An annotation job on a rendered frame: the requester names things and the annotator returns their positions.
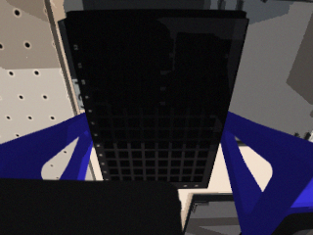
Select grey perforated base plate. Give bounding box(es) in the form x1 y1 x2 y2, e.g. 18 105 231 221
0 0 78 179

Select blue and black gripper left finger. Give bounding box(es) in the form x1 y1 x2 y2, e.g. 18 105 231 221
0 112 93 180

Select black well plate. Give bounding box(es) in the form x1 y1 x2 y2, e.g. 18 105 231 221
64 9 249 189

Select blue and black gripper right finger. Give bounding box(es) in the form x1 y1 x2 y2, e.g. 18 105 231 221
220 111 313 235

